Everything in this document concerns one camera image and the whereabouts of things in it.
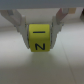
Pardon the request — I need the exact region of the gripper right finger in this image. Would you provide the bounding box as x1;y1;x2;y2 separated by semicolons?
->
49;7;70;49

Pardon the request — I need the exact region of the yellow block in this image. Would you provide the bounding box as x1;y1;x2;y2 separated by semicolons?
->
27;22;54;54

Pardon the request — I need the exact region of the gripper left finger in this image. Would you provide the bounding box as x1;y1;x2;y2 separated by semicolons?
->
0;9;32;50

